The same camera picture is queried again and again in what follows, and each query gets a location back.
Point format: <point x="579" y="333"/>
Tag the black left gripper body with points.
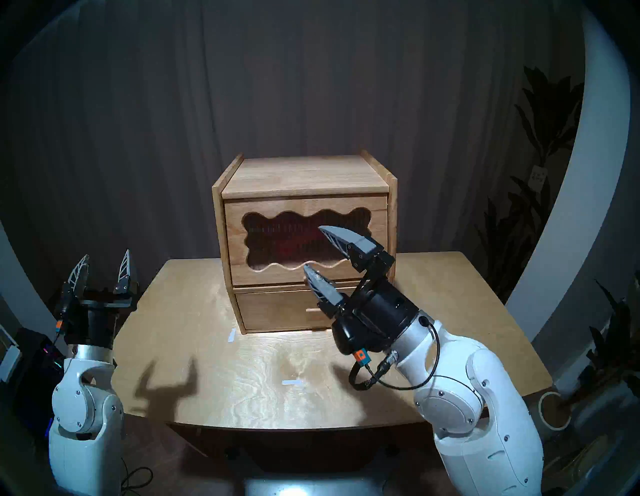
<point x="95" y="325"/>

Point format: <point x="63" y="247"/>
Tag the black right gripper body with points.
<point x="385" y="315"/>

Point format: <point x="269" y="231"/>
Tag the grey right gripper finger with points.
<point x="360" y="250"/>
<point x="325" y="292"/>

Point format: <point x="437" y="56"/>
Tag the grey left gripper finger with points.
<point x="126" y="277"/>
<point x="79" y="277"/>

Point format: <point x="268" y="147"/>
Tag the red patterned towel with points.
<point x="290" y="245"/>

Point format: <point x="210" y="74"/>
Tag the wooden flap door wavy window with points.
<point x="300" y="205"/>

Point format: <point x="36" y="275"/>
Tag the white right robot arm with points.
<point x="490" y="425"/>

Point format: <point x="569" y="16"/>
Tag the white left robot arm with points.
<point x="85" y="400"/>

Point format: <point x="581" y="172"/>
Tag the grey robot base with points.
<point x="310" y="487"/>

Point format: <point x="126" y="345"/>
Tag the wooden drawer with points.
<point x="270" y="310"/>

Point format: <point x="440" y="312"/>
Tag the black computer case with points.
<point x="35" y="370"/>

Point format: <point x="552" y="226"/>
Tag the white box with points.
<point x="9" y="362"/>

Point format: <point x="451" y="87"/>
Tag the white tape strip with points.
<point x="292" y="382"/>
<point x="231" y="335"/>

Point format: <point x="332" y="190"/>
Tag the wooden cabinet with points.
<point x="300" y="175"/>

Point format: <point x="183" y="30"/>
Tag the grey curtain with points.
<point x="350" y="75"/>

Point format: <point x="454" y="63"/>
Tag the white plant pot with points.
<point x="541" y="407"/>

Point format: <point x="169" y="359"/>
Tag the white plant tag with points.
<point x="539" y="177"/>

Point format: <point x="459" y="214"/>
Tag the tall dark leafy plant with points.
<point x="542" y="115"/>

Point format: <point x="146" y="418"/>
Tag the potted dark leafy plant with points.
<point x="617" y="345"/>

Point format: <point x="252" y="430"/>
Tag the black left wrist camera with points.
<point x="62" y="307"/>

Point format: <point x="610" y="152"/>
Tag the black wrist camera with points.
<point x="350" y="336"/>
<point x="62" y="307"/>

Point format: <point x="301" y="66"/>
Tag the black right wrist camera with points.
<point x="350" y="336"/>

